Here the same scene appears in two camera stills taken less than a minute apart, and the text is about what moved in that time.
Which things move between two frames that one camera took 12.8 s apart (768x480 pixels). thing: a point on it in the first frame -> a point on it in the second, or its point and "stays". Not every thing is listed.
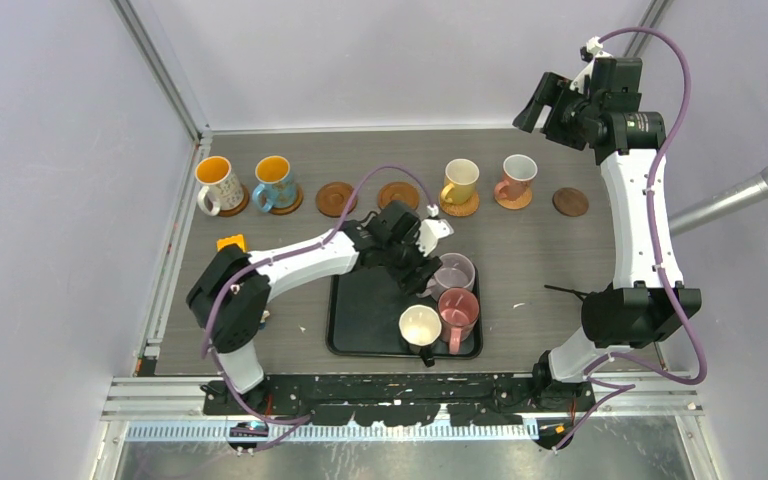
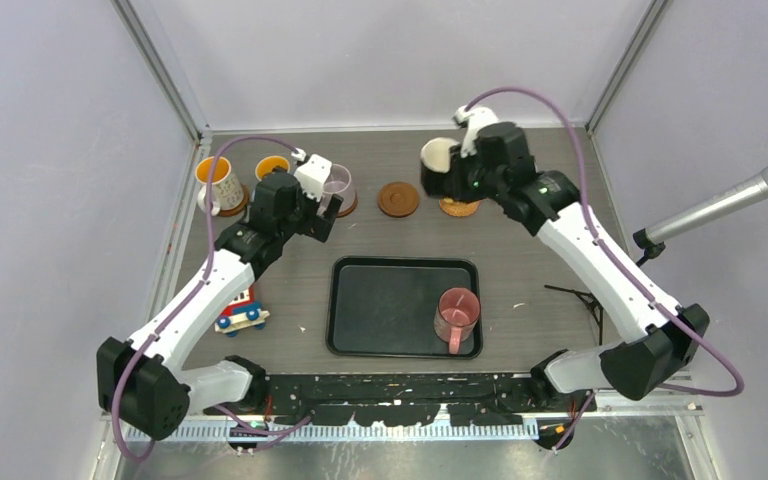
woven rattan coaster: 463,209 stays
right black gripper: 545,92 -> 466,193
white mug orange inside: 220,191 stays
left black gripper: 411,280 -> 317,226
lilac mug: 456,271 -> 340,183
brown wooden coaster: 398,191 stays
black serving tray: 364,309 stays
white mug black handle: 420,326 -> 440,166
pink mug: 458,311 stays
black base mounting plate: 405,400 stays
